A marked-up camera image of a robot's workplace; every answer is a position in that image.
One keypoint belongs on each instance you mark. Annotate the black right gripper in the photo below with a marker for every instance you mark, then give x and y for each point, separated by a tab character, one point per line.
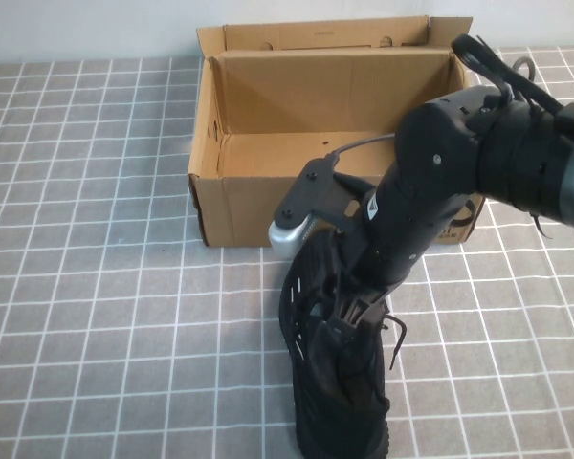
402	229

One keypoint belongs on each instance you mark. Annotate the black knit sneaker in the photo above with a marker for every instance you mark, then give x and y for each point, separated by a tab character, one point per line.
325	411

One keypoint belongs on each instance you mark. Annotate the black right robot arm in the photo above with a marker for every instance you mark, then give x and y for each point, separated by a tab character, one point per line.
507	153

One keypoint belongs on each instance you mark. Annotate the brown cardboard shoe box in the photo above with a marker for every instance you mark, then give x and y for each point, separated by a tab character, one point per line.
249	210

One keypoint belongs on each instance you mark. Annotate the grey white-grid tablecloth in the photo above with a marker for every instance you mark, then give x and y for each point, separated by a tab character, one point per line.
100	287

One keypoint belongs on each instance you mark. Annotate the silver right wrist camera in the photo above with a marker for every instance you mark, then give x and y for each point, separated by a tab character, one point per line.
306	191

